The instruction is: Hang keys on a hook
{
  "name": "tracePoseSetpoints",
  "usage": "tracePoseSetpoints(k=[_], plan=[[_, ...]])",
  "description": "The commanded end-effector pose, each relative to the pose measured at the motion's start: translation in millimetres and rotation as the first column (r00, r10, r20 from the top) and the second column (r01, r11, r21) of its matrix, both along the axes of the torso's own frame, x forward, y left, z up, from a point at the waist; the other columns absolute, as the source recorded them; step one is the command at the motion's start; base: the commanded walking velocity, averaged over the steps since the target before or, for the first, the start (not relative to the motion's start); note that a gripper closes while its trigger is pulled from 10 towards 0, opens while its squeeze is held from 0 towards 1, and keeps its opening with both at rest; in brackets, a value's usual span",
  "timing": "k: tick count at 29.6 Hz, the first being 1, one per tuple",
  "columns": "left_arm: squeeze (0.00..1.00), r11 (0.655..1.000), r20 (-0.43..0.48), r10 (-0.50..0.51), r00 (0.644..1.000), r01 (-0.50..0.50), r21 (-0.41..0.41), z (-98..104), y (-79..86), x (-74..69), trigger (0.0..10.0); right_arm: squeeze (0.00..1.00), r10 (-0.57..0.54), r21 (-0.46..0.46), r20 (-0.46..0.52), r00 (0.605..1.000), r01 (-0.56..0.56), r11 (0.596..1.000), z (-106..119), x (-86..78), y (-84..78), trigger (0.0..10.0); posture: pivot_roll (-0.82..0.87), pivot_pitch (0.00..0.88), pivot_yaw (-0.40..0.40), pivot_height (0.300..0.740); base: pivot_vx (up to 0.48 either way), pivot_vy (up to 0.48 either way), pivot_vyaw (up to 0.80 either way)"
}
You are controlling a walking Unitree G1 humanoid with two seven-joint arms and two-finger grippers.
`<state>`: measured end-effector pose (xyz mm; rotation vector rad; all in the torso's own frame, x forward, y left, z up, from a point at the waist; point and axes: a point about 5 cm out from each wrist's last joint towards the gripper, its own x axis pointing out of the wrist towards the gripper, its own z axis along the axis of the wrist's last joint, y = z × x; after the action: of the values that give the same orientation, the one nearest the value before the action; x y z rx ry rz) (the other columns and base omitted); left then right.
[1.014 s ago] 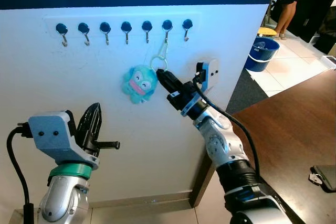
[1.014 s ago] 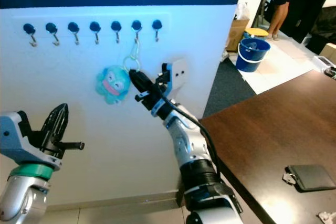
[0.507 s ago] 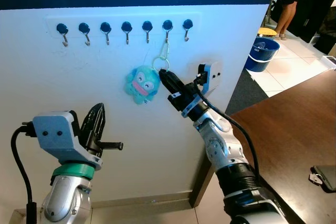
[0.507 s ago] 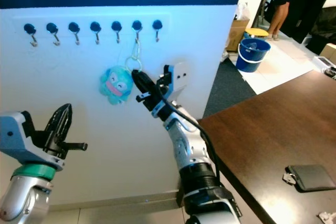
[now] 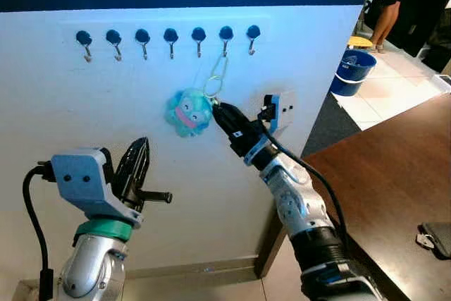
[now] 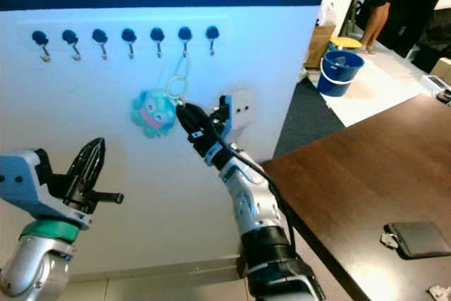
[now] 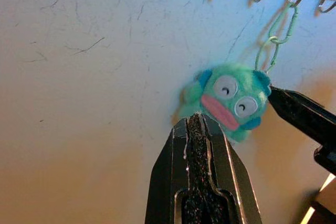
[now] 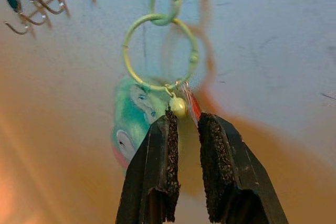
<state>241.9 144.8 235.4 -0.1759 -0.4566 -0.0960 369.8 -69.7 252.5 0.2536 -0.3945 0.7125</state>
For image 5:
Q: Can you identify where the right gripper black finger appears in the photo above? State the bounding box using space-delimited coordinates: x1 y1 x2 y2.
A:
213 108 237 139
213 102 248 130

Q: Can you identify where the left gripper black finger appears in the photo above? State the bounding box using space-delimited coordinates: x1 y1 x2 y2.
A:
116 138 142 191
132 136 152 191

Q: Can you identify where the dark floor mat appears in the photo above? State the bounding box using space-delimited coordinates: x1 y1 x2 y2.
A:
302 92 366 159

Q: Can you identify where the flat black phone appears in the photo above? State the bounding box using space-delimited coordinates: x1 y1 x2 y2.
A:
421 221 451 260

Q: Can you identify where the dark brown wooden table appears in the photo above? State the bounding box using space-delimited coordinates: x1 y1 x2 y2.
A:
255 93 451 301

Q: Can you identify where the standing person with bare legs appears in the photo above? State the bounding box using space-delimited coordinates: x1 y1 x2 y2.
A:
368 0 431 54

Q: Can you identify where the small white box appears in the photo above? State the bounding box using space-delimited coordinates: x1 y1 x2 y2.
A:
428 74 451 96

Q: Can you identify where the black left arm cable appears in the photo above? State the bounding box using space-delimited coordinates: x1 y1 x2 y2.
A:
21 162 57 301

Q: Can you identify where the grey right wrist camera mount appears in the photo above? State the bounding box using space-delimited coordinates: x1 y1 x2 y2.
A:
259 90 297 137

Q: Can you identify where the teal plush keychain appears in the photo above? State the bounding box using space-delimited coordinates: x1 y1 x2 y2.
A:
165 53 230 139

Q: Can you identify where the blue capped wall hook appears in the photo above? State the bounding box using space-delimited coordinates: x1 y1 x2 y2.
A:
75 30 94 63
218 25 235 57
191 27 207 59
246 25 262 56
105 29 123 62
163 27 180 60
135 28 152 61

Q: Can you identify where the black cabinet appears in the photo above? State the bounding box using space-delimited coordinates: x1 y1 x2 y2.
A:
395 0 451 75

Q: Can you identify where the blue plastic bucket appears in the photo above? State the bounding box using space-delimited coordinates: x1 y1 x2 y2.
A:
330 49 378 98

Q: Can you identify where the container with yellow lid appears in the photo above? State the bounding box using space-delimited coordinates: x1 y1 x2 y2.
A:
347 36 374 51

